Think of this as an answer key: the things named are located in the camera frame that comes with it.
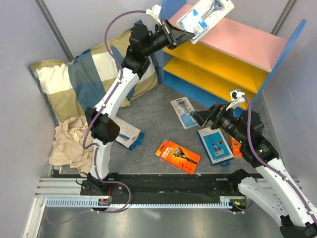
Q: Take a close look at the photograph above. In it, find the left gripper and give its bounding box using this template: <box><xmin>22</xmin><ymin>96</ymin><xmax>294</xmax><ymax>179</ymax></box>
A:
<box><xmin>144</xmin><ymin>19</ymin><xmax>194</xmax><ymax>57</ymax></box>

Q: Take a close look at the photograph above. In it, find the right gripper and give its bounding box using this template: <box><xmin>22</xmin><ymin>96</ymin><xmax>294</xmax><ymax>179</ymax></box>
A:
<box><xmin>190</xmin><ymin>102</ymin><xmax>246</xmax><ymax>144</ymax></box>

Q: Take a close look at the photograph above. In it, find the clear blister razor pack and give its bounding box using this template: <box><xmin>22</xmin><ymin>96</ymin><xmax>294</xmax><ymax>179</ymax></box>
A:
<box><xmin>176</xmin><ymin>0</ymin><xmax>234</xmax><ymax>44</ymax></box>
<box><xmin>171</xmin><ymin>97</ymin><xmax>198</xmax><ymax>129</ymax></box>

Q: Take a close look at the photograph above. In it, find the orange Gillette Fusion5 box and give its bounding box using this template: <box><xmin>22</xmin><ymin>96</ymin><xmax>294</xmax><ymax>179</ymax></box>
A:
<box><xmin>156</xmin><ymin>139</ymin><xmax>201</xmax><ymax>175</ymax></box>

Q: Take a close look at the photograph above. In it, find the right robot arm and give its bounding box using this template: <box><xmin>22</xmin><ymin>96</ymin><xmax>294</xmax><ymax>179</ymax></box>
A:
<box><xmin>190</xmin><ymin>103</ymin><xmax>317</xmax><ymax>238</ymax></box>

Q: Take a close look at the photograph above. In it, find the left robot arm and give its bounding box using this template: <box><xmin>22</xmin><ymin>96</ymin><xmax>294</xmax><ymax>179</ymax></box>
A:
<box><xmin>85</xmin><ymin>20</ymin><xmax>195</xmax><ymax>195</ymax></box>

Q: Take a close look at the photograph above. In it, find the blue shelf with coloured boards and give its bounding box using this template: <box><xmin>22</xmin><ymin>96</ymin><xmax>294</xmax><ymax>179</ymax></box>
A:
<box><xmin>160</xmin><ymin>0</ymin><xmax>308</xmax><ymax>111</ymax></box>

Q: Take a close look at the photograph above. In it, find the blue razor box right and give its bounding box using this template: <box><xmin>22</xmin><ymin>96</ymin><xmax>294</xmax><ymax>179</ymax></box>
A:
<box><xmin>197</xmin><ymin>127</ymin><xmax>234</xmax><ymax>167</ymax></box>

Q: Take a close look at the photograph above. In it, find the small orange razor box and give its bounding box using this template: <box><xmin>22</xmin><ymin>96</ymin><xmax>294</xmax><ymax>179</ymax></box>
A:
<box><xmin>229</xmin><ymin>136</ymin><xmax>242</xmax><ymax>157</ymax></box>

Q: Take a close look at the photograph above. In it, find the white blue razor box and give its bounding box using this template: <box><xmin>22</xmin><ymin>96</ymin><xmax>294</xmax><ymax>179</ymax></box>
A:
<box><xmin>114</xmin><ymin>117</ymin><xmax>145</xmax><ymax>151</ymax></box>

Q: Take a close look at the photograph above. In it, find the checked beige blue pillow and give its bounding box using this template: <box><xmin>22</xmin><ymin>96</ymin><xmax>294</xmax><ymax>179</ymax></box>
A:
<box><xmin>28</xmin><ymin>19</ymin><xmax>161</xmax><ymax>126</ymax></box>

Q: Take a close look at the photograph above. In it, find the beige crumpled cloth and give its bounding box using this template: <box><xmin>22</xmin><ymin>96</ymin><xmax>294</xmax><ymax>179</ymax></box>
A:
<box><xmin>49</xmin><ymin>117</ymin><xmax>94</xmax><ymax>177</ymax></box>

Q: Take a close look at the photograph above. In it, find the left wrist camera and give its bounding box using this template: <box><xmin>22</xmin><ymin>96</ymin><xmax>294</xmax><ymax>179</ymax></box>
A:
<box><xmin>146</xmin><ymin>4</ymin><xmax>161</xmax><ymax>25</ymax></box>

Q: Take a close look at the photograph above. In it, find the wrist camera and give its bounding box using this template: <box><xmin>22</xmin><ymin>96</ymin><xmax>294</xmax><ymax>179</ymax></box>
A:
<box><xmin>226</xmin><ymin>89</ymin><xmax>245</xmax><ymax>110</ymax></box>
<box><xmin>146</xmin><ymin>4</ymin><xmax>161</xmax><ymax>25</ymax></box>

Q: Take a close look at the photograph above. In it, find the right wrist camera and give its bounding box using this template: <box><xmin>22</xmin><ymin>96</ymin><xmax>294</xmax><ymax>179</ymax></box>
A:
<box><xmin>226</xmin><ymin>89</ymin><xmax>245</xmax><ymax>110</ymax></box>

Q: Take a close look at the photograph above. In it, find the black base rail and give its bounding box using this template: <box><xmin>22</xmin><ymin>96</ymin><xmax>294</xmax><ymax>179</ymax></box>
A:
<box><xmin>80</xmin><ymin>170</ymin><xmax>245</xmax><ymax>204</ymax></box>

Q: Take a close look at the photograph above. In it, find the slotted cable duct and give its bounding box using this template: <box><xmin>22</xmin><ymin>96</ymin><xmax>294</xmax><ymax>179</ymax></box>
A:
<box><xmin>46</xmin><ymin>197</ymin><xmax>232</xmax><ymax>209</ymax></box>

